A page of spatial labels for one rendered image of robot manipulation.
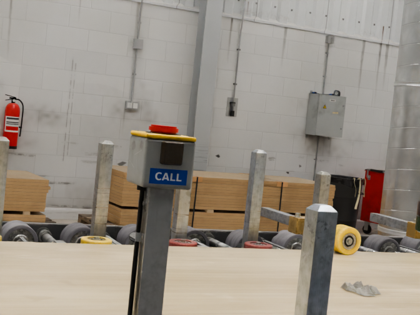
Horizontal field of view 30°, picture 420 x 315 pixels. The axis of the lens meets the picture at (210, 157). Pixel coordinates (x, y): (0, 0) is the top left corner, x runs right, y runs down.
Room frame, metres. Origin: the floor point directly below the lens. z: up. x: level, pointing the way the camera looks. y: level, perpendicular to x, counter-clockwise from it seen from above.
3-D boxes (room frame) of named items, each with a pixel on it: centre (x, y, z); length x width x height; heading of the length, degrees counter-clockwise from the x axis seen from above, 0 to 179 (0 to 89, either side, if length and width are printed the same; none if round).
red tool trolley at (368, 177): (9.67, -2.33, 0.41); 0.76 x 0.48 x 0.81; 124
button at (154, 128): (1.05, 0.07, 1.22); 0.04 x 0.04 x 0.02
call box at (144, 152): (1.05, 0.07, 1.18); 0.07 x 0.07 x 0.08; 24
